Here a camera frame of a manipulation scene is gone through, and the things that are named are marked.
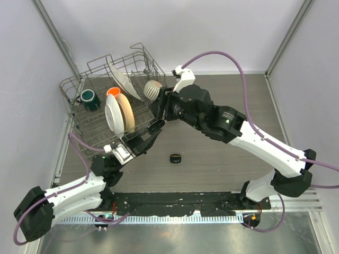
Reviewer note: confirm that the dark green mug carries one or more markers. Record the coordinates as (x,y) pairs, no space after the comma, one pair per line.
(89,99)

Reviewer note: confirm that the grey tilted plate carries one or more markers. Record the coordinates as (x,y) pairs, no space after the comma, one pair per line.
(128,84)

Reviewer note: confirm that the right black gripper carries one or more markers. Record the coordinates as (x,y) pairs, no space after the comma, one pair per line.
(158,107)

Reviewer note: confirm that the orange cup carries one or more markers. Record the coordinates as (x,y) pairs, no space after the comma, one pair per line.
(114,91)

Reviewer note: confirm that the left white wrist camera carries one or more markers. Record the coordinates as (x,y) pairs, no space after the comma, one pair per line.
(120,151)

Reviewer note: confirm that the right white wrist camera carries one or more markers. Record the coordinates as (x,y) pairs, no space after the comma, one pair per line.
(185,77)

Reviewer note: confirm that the grey wire dish rack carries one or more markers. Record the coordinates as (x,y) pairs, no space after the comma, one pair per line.
(130,73)

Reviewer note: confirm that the striped ceramic bowl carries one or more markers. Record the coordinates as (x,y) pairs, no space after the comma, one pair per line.
(152,89)

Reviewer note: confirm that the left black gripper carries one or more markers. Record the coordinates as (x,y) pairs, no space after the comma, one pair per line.
(136,144)

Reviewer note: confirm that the dusty black oval case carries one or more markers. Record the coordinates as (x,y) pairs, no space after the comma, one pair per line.
(154,126)

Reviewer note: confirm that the white slotted cable duct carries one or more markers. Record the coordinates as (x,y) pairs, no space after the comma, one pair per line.
(195,218)

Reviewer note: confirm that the glossy black charging case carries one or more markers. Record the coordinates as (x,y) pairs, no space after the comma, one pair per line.
(175,158)

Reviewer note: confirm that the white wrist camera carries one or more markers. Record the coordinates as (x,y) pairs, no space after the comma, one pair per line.
(185,77)
(120,151)

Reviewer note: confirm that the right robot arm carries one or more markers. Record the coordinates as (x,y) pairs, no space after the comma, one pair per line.
(193,105)

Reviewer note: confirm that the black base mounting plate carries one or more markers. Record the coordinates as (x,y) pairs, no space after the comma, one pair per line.
(179,204)

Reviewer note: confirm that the white round plate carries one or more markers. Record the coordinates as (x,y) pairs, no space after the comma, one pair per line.
(114,116)

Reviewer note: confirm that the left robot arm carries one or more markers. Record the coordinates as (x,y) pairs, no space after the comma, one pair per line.
(41,209)

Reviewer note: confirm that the beige round plate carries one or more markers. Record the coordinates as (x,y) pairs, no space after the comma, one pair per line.
(128,116)

